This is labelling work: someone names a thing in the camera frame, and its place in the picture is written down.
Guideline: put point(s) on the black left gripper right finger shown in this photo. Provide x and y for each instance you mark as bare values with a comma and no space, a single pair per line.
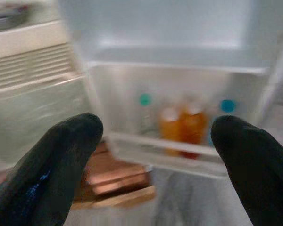
257,169

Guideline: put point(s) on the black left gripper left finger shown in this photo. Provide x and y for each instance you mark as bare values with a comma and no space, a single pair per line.
49,169

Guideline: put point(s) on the clear fridge crisper drawer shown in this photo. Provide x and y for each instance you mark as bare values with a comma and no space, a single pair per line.
33,113

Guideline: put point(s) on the clear fridge door shelf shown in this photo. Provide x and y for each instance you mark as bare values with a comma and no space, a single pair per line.
122,94

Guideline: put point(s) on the silver fridge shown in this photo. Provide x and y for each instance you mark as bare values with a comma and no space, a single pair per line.
155,35

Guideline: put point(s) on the red brick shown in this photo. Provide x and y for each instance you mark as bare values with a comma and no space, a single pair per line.
118,171

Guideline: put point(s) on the clear bottle blue cap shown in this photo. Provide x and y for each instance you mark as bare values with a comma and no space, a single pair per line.
227,105

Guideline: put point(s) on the orange drink bottle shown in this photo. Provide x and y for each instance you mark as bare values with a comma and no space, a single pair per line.
170,127
193,127

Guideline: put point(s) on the wooden board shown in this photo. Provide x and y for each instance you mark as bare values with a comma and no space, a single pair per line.
122,200

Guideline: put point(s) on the clear bottle teal cap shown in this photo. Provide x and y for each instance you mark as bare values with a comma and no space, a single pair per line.
145,99

